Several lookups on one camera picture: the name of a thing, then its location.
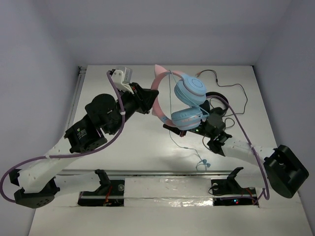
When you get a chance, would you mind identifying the light blue headphone cable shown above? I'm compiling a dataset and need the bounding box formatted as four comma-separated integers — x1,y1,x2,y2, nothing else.
167,70,212,171

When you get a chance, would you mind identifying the black headset cable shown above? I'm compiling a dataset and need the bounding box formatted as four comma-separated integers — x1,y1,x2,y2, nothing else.
196,69,249,152

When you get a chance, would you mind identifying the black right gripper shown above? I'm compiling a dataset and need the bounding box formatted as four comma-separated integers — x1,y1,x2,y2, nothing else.
163,109,214,139

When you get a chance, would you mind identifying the aluminium front rail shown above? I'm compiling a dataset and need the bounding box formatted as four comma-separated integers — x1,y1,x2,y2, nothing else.
56,169,259,178

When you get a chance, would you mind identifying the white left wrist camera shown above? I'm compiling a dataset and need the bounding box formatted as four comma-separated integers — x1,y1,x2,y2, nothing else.
111,66,134,94

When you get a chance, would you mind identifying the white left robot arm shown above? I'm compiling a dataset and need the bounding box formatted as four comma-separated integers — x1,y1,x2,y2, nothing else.
7,83,159,209

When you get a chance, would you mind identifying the black headset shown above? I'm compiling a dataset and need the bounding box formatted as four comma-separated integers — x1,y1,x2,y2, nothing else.
206,92,229,117

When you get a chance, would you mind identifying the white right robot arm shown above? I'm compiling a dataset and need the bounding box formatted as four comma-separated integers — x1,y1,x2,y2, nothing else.
163,107,310,199

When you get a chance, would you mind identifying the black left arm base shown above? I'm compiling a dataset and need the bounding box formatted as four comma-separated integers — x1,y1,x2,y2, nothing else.
77,170,125,207

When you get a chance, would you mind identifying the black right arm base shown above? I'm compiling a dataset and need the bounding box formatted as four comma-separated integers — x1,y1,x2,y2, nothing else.
208,167,258,207

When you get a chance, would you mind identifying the white foil-taped cover panel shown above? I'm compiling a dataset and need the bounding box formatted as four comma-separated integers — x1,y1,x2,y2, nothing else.
124,177,213,207

